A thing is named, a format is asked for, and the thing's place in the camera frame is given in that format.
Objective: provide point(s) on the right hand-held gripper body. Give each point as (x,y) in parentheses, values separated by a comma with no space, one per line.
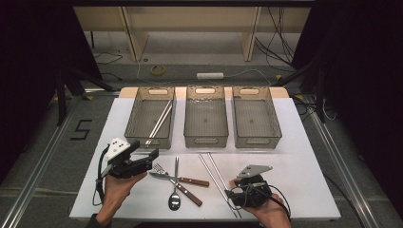
(253,193)

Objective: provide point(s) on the metal spoon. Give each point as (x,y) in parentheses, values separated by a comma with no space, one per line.
(173,201)

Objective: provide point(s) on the person's left hand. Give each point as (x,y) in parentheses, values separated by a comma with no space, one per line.
(115,193)

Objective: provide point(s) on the yellow tape roll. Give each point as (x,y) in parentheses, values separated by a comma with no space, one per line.
(151,70)

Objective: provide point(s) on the dark curtain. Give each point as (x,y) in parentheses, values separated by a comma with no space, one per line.
(31,63)
(364,79)

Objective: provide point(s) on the light wooden desk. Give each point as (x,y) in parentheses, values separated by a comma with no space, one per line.
(139,38)

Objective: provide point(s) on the aluminium rail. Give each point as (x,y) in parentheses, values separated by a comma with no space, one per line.
(38,167)
(342,171)

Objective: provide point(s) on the person's right hand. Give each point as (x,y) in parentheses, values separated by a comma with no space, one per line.
(274,210)

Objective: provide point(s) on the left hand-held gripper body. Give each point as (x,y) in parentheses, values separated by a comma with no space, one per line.
(116,148)

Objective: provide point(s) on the metal chopstick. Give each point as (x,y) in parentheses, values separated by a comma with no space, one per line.
(217,171)
(212,176)

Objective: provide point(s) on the clear grey plastic bin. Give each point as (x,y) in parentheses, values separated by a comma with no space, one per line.
(256,123)
(206,126)
(139,117)

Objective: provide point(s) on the white power strip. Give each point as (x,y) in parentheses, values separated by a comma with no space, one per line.
(210,76)

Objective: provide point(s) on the white board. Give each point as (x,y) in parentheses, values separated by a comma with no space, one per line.
(212,202)

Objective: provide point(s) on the black metal stand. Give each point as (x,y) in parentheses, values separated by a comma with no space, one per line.
(320,95)
(61,98)

